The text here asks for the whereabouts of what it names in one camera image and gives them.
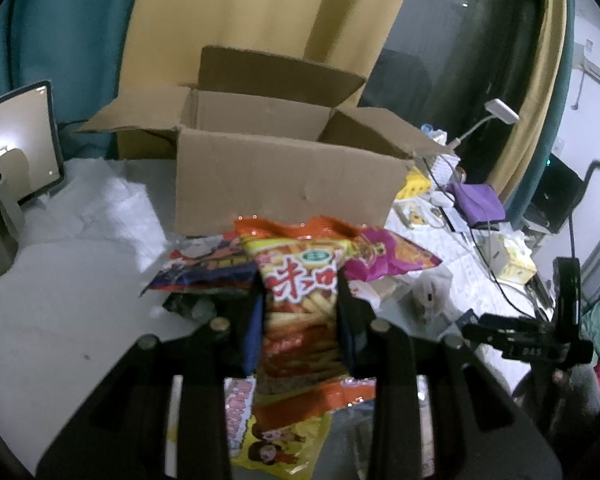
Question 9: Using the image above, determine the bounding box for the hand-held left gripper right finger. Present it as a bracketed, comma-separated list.
[335, 270, 563, 480]

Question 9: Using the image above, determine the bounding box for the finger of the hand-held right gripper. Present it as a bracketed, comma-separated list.
[461, 312, 543, 344]

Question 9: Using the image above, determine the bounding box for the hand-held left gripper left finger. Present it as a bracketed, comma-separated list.
[35, 262, 268, 480]

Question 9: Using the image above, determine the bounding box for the orange snack bag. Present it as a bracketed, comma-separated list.
[234, 216, 381, 417]

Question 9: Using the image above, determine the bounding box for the blue snack packet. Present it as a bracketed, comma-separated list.
[140, 232, 261, 297]

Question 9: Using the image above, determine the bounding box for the pink snack packet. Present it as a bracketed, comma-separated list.
[342, 227, 442, 283]

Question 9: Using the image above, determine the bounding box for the yellow snack packet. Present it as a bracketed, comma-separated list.
[224, 377, 333, 476]

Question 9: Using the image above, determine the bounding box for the brown cardboard box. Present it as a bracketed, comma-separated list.
[72, 46, 453, 237]

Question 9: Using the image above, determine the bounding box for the yellow tissue box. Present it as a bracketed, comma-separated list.
[490, 235, 537, 284]

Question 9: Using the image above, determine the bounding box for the clear plastic packet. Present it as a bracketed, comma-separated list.
[405, 270, 453, 326]

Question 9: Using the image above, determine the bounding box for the purple cloth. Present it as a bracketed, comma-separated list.
[445, 182, 507, 226]

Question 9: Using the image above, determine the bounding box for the small bear print packet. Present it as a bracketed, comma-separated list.
[399, 205, 432, 229]

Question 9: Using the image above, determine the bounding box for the yellow wipes pack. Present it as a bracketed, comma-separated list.
[397, 165, 432, 204]

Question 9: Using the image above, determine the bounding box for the white plastic basket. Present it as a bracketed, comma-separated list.
[422, 152, 461, 184]

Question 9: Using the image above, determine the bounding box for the teal curtain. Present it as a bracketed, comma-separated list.
[0, 0, 148, 161]
[505, 5, 578, 216]

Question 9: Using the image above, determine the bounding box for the white desk lamp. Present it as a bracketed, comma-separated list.
[447, 99, 521, 153]

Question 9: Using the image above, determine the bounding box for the yellow curtain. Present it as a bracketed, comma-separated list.
[490, 0, 568, 196]
[116, 0, 423, 161]

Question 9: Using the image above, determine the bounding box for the grey tablet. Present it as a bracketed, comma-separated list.
[0, 80, 66, 206]

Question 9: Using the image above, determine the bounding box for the black cable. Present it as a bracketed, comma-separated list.
[420, 160, 548, 322]

